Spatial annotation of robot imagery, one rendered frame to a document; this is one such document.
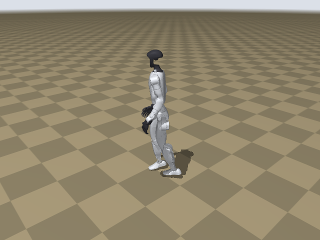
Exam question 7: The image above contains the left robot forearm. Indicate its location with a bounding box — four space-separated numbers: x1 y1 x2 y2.
145 99 163 123

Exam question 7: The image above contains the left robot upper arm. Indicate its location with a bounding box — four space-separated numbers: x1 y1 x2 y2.
150 74 164 104

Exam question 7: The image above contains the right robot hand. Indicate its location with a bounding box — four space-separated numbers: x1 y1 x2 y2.
141 104 155 118

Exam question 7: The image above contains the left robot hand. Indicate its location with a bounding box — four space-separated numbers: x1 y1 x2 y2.
142 120 152 134

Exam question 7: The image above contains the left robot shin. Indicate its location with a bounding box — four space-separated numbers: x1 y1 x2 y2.
161 147 176 171

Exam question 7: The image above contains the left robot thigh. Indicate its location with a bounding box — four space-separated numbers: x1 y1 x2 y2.
155 117 173 152

